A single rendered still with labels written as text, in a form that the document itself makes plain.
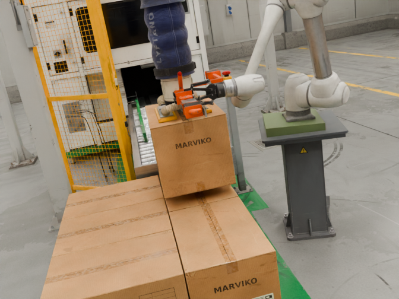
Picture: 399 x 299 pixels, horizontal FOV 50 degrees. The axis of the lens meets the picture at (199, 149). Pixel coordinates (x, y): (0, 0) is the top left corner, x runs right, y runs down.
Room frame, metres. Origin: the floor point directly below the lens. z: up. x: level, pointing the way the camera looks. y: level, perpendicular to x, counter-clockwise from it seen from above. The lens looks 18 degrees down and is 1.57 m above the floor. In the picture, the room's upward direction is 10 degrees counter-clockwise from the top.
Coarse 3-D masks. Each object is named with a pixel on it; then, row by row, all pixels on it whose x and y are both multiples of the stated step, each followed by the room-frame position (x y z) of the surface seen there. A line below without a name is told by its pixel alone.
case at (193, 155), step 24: (192, 120) 2.15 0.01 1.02; (216, 120) 2.17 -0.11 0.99; (168, 144) 2.14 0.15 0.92; (192, 144) 2.15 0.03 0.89; (216, 144) 2.16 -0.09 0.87; (168, 168) 2.13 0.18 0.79; (192, 168) 2.15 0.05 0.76; (216, 168) 2.16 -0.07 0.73; (168, 192) 2.13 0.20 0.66; (192, 192) 2.14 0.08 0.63
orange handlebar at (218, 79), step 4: (216, 76) 2.56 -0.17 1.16; (212, 80) 2.44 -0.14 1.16; (216, 80) 2.45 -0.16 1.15; (220, 80) 2.45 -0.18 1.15; (204, 84) 2.44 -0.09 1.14; (180, 96) 2.10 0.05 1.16; (184, 96) 2.05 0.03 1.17; (188, 96) 2.04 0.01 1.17; (180, 100) 2.01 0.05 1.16; (200, 108) 1.75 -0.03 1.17; (188, 112) 1.75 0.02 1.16; (192, 112) 1.74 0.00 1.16; (196, 112) 1.73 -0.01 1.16; (200, 112) 1.75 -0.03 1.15
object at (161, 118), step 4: (164, 104) 2.44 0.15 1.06; (156, 108) 2.51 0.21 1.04; (156, 112) 2.40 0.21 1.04; (160, 112) 2.35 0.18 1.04; (172, 112) 2.32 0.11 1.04; (160, 116) 2.25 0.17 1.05; (164, 116) 2.23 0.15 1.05; (168, 116) 2.23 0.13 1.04; (172, 116) 2.22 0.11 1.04; (176, 116) 2.22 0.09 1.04; (160, 120) 2.20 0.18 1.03; (164, 120) 2.21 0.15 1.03; (168, 120) 2.21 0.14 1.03
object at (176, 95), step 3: (177, 90) 2.17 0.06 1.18; (180, 90) 2.18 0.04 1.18; (174, 93) 2.12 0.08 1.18; (177, 93) 2.10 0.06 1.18; (180, 93) 2.10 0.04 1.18; (183, 93) 2.10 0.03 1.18; (186, 93) 2.10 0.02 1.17; (189, 93) 2.10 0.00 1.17; (192, 93) 2.11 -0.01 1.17; (174, 96) 2.10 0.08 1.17; (177, 96) 2.10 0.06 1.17; (183, 96) 2.10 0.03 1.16; (192, 96) 2.14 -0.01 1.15; (174, 99) 2.15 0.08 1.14; (177, 99) 2.10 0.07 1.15; (186, 99) 2.10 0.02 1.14; (177, 102) 2.10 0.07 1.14
